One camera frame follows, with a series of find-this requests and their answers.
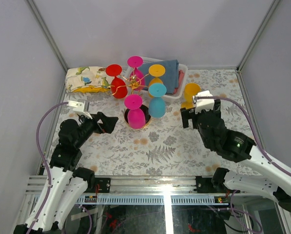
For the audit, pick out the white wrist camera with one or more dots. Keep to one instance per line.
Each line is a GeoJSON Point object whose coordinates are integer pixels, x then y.
{"type": "Point", "coordinates": [80, 107]}
{"type": "Point", "coordinates": [201, 103]}

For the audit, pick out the red plastic wine glass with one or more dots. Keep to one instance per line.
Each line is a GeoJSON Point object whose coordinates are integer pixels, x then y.
{"type": "Point", "coordinates": [118, 86]}

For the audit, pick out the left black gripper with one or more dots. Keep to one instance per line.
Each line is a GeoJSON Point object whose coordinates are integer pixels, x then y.
{"type": "Point", "coordinates": [109, 123]}

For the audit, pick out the blue folded cloth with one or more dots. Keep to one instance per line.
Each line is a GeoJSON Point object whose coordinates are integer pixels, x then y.
{"type": "Point", "coordinates": [170, 78]}

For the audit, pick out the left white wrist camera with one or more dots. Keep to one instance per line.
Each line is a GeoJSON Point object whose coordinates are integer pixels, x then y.
{"type": "Point", "coordinates": [80, 107]}

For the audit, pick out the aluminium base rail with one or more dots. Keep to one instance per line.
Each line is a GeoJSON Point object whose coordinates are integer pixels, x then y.
{"type": "Point", "coordinates": [126, 190]}

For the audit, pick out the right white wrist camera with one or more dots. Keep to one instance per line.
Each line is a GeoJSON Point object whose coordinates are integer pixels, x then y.
{"type": "Point", "coordinates": [201, 103]}

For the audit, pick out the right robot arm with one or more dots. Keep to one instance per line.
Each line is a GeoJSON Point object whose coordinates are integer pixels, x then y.
{"type": "Point", "coordinates": [275, 183]}

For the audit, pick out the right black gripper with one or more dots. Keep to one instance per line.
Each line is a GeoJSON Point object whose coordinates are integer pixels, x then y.
{"type": "Point", "coordinates": [187, 114]}

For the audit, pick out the gold wine glass rack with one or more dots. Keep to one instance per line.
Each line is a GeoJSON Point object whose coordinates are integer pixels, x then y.
{"type": "Point", "coordinates": [131, 83]}

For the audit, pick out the yellow plastic goblet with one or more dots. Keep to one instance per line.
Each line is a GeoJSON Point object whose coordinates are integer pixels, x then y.
{"type": "Point", "coordinates": [156, 71]}
{"type": "Point", "coordinates": [190, 90]}

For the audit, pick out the magenta plastic goblet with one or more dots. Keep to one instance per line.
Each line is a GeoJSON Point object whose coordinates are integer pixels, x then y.
{"type": "Point", "coordinates": [136, 117]}
{"type": "Point", "coordinates": [135, 62]}

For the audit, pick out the dinosaur print cloth bag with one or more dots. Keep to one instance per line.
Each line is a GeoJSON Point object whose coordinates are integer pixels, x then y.
{"type": "Point", "coordinates": [87, 79]}

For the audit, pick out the blue plastic goblet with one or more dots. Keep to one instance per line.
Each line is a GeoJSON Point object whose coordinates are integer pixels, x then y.
{"type": "Point", "coordinates": [157, 105]}

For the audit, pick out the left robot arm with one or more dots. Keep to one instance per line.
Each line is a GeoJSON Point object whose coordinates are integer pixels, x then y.
{"type": "Point", "coordinates": [62, 165]}

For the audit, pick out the white plastic basket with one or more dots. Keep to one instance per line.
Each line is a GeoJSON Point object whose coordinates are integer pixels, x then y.
{"type": "Point", "coordinates": [167, 97]}

